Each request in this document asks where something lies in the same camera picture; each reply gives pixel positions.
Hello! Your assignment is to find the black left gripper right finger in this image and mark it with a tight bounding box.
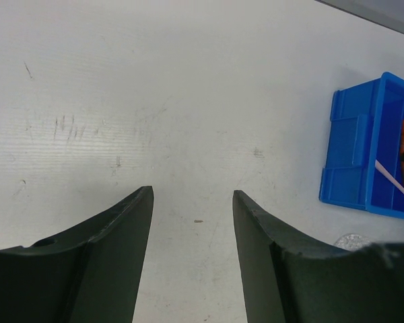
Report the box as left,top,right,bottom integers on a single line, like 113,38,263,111
233,190,404,322

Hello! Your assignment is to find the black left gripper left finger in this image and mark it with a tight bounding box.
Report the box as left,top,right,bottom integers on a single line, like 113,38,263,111
0,186,154,322

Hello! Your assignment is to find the clear textured oval tray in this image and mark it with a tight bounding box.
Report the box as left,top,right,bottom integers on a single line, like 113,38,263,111
334,234,374,251

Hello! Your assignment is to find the pink toothbrush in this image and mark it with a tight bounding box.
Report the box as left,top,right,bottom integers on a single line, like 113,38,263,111
374,159,404,195

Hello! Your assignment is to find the blue plastic divided bin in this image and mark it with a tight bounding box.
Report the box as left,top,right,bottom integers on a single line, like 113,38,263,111
319,72,404,219

